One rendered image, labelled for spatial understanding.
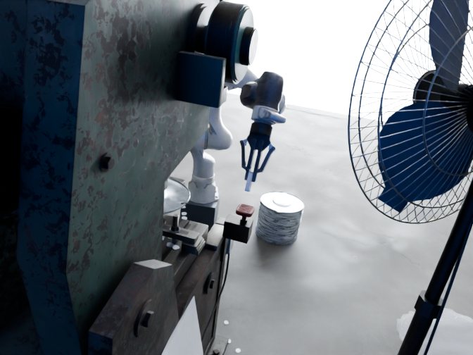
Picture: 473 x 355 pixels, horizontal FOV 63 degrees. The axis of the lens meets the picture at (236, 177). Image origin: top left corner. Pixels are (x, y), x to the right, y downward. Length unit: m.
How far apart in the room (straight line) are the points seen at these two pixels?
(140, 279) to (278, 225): 1.78
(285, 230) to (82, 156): 2.02
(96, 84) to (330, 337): 1.72
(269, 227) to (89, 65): 2.06
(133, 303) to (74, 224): 0.22
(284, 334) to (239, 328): 0.22
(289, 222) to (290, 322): 0.70
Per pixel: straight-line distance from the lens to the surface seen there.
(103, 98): 0.67
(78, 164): 0.65
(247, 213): 1.36
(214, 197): 2.05
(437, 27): 0.83
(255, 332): 2.01
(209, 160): 1.95
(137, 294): 0.83
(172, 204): 1.33
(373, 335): 2.20
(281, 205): 2.55
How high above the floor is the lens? 1.44
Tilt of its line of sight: 25 degrees down
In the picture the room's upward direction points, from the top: 7 degrees clockwise
